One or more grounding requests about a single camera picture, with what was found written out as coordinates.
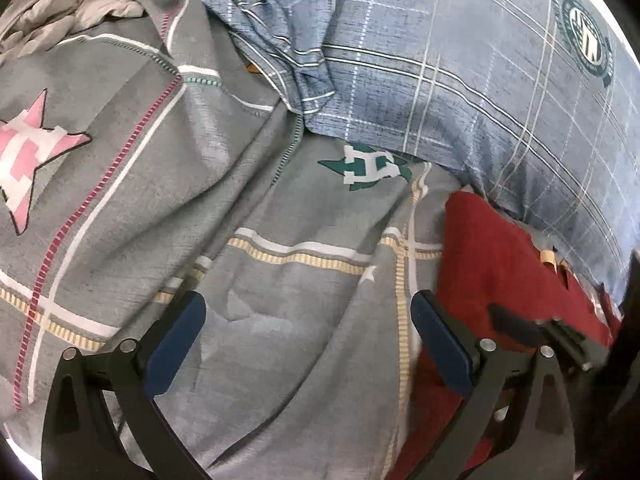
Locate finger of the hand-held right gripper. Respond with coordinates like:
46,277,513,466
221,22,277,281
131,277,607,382
487,304,608,372

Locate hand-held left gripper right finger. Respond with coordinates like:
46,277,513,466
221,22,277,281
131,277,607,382
410,290,577,480

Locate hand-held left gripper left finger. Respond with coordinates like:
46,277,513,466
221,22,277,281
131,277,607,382
41,289,213,480

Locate red garment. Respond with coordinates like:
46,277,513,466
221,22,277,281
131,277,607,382
387,191,623,480

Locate grey star print bed sheet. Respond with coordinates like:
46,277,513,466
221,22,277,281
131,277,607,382
0,0,621,480

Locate blue plaid pillow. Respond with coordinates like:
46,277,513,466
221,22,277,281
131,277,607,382
192,0,640,306

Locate light grey crumpled cloth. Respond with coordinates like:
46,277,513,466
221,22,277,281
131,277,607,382
0,0,146,63

